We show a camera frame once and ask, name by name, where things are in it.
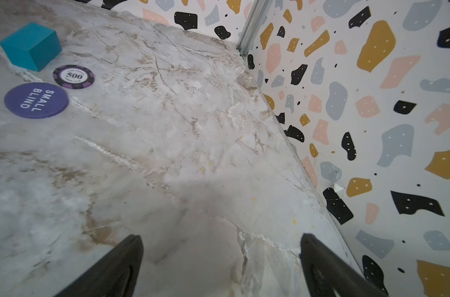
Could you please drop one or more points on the purple small blind disc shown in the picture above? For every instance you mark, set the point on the purple small blind disc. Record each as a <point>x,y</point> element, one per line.
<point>36,100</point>

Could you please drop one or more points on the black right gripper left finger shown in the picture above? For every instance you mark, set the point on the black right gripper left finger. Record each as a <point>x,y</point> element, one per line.
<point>114,275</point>

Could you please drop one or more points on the purple 500 poker chip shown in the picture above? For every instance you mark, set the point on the purple 500 poker chip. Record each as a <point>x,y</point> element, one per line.
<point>73,76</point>

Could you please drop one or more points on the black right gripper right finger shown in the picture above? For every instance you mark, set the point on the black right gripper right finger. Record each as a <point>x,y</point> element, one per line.
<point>327,275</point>

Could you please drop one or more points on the teal rectangular block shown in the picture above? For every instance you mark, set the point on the teal rectangular block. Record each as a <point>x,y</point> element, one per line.
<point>32,47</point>

